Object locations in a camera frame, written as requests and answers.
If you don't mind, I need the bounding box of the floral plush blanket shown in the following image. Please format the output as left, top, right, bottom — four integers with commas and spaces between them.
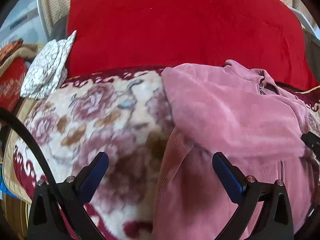
12, 66, 320, 240

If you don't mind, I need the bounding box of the orange patterned cloth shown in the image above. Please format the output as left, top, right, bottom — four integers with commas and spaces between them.
0, 39, 25, 58

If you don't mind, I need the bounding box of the beige plush cloth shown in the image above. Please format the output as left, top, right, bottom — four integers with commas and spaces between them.
0, 43, 47, 68

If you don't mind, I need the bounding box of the white appliance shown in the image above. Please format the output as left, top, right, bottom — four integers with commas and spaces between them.
0, 0, 48, 46

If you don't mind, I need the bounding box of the black cable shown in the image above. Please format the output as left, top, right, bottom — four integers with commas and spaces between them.
0, 107, 58, 185

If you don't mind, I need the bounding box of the red quilt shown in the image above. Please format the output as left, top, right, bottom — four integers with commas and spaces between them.
66, 0, 320, 90

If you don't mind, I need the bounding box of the beige quilted bed sheet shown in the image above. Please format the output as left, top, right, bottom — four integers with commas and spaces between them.
0, 99, 34, 240

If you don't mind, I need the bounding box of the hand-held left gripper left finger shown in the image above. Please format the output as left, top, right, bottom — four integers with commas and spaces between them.
27, 151, 109, 240

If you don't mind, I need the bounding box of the white crackle-patterned cloth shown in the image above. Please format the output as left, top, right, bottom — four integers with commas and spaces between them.
20, 30, 77, 99

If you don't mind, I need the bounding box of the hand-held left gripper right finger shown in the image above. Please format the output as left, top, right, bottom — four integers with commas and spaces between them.
212, 151, 294, 240

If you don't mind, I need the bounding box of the blue packet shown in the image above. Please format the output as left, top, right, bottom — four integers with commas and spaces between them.
0, 160, 11, 198

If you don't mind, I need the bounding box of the red box with gold print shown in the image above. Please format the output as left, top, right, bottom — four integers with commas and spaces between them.
0, 57, 28, 111

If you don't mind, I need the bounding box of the pink corduroy jacket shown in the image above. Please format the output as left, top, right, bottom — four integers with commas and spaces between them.
152, 59, 320, 240

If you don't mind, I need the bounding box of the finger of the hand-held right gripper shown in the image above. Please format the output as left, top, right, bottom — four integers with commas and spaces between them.
301, 131, 320, 152

